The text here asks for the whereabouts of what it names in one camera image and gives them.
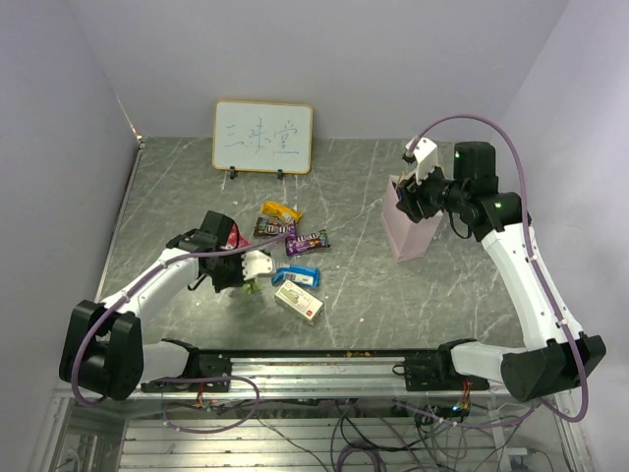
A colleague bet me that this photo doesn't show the blue cookie bar wrapper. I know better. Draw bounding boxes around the blue cookie bar wrapper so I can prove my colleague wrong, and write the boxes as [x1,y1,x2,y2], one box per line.
[271,265,320,288]

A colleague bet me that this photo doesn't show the loose floor cables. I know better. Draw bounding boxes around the loose floor cables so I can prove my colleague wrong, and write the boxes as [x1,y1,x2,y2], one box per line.
[161,376,473,472]

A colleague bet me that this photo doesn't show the green Himalaya candy pouch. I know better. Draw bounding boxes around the green Himalaya candy pouch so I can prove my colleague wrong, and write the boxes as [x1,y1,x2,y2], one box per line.
[241,278,262,295]

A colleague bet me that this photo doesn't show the pink paper bag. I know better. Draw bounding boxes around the pink paper bag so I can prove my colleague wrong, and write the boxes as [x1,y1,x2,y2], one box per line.
[380,175,443,263]

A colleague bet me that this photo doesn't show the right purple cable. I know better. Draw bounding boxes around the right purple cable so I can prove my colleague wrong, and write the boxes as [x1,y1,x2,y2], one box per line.
[407,113,591,424]

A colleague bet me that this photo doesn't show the yellow candy bar wrapper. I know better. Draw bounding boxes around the yellow candy bar wrapper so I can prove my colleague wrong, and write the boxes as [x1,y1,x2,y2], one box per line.
[260,201,303,223]

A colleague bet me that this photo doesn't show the white green small box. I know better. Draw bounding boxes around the white green small box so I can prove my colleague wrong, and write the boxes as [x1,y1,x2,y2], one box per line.
[274,281,323,325]

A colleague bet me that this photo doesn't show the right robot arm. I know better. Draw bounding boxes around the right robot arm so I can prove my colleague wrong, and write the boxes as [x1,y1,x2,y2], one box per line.
[395,138,606,402]

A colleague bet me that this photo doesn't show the white board with yellow frame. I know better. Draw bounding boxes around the white board with yellow frame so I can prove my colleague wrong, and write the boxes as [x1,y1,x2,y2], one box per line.
[212,99,314,175]

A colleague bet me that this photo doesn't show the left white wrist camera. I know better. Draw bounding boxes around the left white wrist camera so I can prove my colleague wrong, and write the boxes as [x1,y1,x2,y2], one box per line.
[242,250,276,282]

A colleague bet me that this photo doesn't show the red Himalaya candy pouch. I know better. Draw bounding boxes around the red Himalaya candy pouch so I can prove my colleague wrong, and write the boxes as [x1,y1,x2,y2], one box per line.
[223,223,250,250]

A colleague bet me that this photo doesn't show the brown purple M&M's pack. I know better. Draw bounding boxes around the brown purple M&M's pack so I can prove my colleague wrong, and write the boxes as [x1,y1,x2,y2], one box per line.
[254,216,297,239]

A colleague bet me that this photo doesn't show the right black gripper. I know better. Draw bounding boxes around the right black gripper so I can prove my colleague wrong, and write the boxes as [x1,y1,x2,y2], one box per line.
[396,157,468,222]

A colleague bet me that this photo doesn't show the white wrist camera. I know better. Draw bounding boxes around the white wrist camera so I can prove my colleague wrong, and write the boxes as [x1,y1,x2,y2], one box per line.
[403,138,438,182]
[242,250,276,282]

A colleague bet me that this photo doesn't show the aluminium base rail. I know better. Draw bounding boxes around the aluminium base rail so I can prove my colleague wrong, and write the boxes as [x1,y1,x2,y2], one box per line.
[51,351,574,399]

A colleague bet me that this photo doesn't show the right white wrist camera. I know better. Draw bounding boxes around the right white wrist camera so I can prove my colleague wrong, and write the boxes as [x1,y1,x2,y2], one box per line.
[403,138,438,182]

